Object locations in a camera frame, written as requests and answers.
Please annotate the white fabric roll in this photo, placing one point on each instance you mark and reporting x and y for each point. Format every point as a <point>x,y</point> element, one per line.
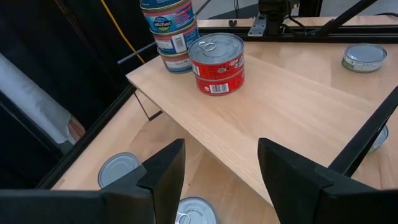
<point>31,99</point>

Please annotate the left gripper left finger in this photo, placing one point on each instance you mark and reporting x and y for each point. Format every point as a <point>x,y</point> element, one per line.
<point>109,208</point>

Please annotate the wooden shelf with black frame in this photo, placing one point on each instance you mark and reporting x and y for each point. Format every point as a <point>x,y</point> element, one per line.
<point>264,118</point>

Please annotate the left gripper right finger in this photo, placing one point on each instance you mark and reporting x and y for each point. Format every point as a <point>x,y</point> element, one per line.
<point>326,205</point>

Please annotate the teal tuna can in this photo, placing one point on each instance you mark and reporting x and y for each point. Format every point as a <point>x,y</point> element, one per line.
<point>199,208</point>

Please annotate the black aluminium table frame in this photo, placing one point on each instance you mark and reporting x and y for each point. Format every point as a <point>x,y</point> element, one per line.
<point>311,35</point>

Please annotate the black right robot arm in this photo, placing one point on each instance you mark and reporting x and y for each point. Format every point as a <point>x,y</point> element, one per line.
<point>275,12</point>

